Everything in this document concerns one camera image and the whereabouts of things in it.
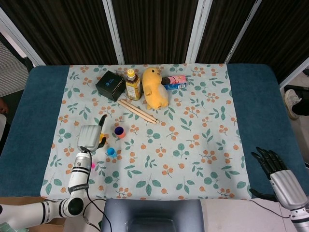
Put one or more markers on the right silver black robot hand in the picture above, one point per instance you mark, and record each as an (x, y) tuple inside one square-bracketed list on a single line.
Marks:
[(287, 186)]

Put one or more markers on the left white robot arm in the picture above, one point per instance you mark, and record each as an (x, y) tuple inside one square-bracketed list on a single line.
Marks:
[(78, 176)]

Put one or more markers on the wooden drumstick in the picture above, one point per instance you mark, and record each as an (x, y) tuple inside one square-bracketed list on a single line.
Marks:
[(142, 111), (135, 111)]

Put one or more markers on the white sneaker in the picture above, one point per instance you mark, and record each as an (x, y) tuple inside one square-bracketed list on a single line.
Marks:
[(290, 101)]

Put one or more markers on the large orange plastic cup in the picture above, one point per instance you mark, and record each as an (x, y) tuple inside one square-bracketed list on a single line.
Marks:
[(121, 135)]

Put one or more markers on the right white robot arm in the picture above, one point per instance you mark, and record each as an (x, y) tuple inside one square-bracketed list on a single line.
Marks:
[(300, 220)]

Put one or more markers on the black cardboard box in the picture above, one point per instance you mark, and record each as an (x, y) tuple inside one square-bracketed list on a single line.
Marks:
[(108, 84)]

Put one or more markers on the yellow plastic cup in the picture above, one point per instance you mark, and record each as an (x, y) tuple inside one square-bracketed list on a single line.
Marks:
[(102, 136)]

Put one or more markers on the dark grey robot torso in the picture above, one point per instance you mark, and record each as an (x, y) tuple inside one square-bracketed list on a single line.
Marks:
[(152, 215)]

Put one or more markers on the floral fruit print tablecloth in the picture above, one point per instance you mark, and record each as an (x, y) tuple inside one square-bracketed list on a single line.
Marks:
[(169, 145)]

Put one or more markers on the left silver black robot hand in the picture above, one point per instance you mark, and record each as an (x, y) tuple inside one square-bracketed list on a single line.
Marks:
[(88, 137)]

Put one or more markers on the grey mesh office chair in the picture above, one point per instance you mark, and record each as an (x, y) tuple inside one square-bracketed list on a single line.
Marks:
[(9, 70)]

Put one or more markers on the dark folding screen white frame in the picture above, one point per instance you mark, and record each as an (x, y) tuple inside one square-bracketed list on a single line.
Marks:
[(72, 29)]

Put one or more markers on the light blue plastic cup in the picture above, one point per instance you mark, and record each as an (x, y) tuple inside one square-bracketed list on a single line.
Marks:
[(111, 151)]

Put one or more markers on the yellow plush toy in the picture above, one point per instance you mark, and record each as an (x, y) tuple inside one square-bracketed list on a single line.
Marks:
[(154, 91)]

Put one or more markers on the dark blue plastic cup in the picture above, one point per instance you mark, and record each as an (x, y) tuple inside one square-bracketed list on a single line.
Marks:
[(118, 130)]

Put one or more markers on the teal table cover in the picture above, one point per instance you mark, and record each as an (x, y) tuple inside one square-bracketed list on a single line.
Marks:
[(36, 96)]

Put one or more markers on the tea bottle yellow cap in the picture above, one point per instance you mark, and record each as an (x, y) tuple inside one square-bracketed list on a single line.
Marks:
[(133, 89)]

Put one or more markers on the pink and blue cookie box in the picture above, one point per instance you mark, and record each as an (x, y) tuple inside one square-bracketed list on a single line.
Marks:
[(177, 82)]

